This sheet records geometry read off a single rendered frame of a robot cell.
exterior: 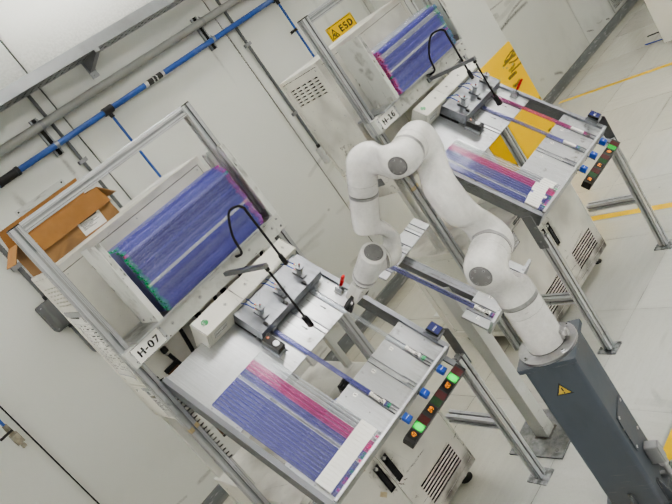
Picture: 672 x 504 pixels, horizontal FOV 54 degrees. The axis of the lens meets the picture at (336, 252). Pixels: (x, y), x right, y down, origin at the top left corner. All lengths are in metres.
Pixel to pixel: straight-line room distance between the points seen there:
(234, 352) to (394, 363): 0.56
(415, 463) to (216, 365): 0.90
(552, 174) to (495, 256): 1.22
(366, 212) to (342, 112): 1.21
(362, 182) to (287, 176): 2.51
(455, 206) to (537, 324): 0.44
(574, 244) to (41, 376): 2.78
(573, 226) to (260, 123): 2.06
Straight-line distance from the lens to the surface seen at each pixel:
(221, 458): 2.47
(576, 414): 2.21
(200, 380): 2.32
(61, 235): 2.55
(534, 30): 6.71
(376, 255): 2.04
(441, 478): 2.83
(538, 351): 2.08
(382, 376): 2.29
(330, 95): 3.09
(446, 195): 1.83
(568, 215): 3.54
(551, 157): 3.12
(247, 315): 2.35
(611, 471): 2.39
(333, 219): 4.53
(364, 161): 1.86
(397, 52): 3.11
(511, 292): 1.95
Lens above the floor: 1.88
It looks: 17 degrees down
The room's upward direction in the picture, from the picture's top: 36 degrees counter-clockwise
